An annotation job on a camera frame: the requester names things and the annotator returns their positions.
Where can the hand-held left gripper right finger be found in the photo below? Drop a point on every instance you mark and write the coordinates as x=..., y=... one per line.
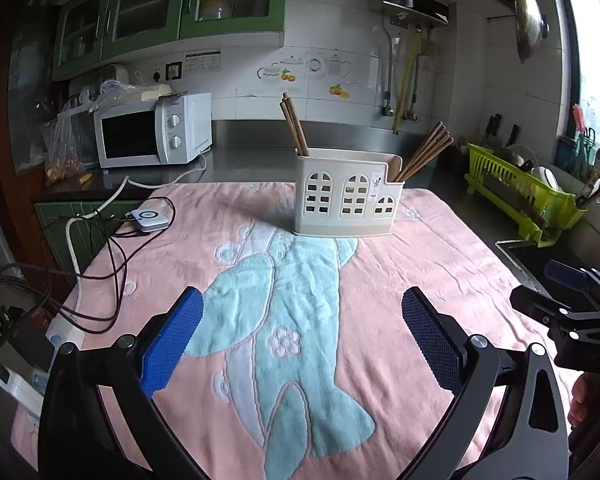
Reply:
x=430, y=340

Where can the dark kitchen sink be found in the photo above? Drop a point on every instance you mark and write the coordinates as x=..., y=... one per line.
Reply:
x=530, y=260

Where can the pink brush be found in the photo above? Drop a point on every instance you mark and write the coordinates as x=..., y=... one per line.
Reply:
x=577, y=117

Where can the steel wok lid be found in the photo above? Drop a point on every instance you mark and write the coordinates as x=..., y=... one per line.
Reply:
x=527, y=20

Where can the pink printed towel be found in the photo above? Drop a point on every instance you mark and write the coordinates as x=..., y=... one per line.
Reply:
x=405, y=270

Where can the fruit teapot wall sticker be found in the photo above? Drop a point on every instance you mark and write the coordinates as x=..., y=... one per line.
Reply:
x=305, y=67

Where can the beige tray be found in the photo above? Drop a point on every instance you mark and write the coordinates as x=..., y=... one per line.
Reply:
x=152, y=92

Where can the black power adapter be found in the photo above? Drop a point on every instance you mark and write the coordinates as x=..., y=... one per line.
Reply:
x=27, y=345

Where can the white microwave oven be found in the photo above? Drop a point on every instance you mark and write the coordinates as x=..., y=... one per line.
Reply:
x=190, y=125

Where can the window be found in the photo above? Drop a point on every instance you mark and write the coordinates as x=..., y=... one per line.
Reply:
x=595, y=35

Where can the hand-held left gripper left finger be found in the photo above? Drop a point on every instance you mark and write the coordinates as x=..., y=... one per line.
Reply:
x=172, y=345

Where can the person's right hand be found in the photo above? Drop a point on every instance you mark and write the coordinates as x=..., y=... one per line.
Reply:
x=592, y=395

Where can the white power strip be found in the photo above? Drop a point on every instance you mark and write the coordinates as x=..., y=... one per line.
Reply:
x=20, y=392

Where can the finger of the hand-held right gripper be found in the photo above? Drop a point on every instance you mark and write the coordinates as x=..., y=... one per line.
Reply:
x=535, y=305
x=565, y=274

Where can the black wall socket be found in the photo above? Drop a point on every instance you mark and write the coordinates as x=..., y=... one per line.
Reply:
x=174, y=71

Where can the white kettle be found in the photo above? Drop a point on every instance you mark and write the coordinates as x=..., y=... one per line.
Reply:
x=115, y=75

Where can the white wall label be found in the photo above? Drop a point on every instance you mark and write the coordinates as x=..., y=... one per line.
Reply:
x=202, y=62

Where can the small white square device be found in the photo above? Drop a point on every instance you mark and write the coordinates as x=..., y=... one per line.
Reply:
x=150, y=219

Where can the wooden chopsticks bunch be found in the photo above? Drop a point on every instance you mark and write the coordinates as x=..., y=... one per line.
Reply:
x=423, y=155

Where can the metal water pipe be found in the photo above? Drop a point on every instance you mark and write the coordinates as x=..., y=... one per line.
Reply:
x=420, y=85

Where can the green wall cabinet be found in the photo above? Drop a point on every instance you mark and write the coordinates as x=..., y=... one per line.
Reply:
x=145, y=10

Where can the clear plastic bag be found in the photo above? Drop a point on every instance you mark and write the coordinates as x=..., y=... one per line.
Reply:
x=65, y=145

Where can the green plastic dish rack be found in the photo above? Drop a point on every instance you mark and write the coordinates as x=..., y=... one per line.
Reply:
x=555, y=205

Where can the cream plastic utensil holder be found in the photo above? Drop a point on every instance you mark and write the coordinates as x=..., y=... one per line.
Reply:
x=350, y=225

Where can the white bowl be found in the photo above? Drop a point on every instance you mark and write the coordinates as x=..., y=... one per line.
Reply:
x=547, y=177

